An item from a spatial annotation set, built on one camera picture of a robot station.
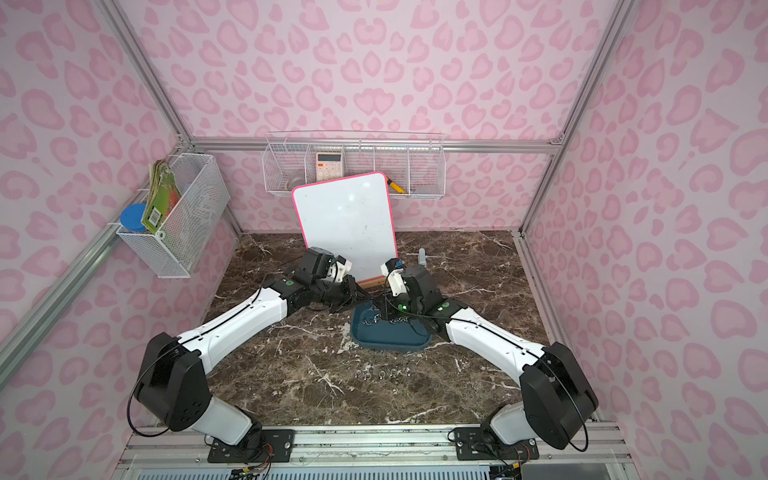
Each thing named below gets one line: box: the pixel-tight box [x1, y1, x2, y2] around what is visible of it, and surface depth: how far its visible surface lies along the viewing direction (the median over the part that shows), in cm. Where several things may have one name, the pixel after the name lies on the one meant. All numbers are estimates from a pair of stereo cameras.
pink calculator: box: [316, 152, 343, 183], surface depth 97 cm
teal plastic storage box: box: [350, 301, 433, 350], surface depth 95 cm
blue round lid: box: [120, 203, 146, 232], surface depth 67 cm
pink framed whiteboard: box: [292, 172, 398, 283], surface depth 93 cm
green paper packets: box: [141, 159, 182, 234], surface depth 70 cm
